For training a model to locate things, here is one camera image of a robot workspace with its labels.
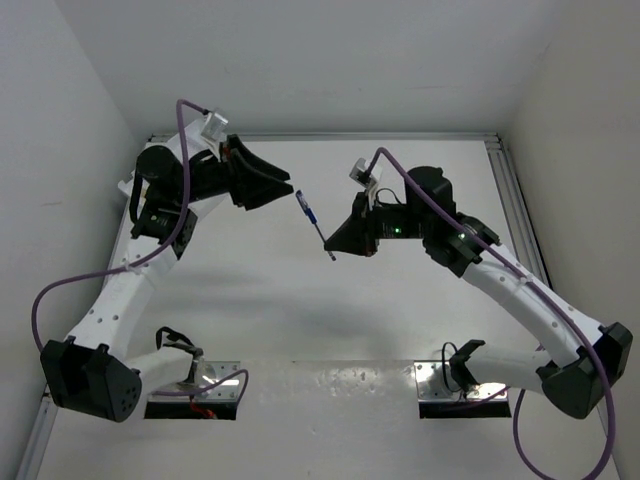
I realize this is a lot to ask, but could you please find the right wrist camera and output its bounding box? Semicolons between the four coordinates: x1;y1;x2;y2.
349;158;383;202

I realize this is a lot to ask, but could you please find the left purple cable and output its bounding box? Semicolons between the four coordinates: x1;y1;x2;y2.
31;98;250;399

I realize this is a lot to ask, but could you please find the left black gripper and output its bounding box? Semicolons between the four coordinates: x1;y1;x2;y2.
172;134;291;210

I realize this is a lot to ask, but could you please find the blue pen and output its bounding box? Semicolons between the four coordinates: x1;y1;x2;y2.
295;190;326;245

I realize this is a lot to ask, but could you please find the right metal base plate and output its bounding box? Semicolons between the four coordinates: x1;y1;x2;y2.
414;360;508;405

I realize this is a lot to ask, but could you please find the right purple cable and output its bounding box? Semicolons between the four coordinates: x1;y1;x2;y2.
369;146;617;480

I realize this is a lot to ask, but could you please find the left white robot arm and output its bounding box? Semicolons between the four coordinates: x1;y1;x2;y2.
40;135;294;422

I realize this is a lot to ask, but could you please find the white compartment tray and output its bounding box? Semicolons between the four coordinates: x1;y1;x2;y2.
117;122;211;206

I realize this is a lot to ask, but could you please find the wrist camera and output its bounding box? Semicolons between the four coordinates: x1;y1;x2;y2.
349;158;383;202
200;109;229;150

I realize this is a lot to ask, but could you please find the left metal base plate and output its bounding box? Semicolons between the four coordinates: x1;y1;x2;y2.
148;360;244;403

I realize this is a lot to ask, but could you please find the metal base plate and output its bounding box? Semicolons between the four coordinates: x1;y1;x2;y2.
414;360;508;405
148;360;244;403

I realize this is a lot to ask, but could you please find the purple cable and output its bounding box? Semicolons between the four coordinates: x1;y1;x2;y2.
369;146;617;480
31;98;250;399

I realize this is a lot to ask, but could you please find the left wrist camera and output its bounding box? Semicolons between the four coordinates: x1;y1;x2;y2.
200;109;229;150

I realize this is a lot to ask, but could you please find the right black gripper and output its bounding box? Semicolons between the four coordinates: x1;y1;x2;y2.
325;188;429;257

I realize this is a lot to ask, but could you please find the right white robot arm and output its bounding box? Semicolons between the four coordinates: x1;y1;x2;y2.
325;160;633;419

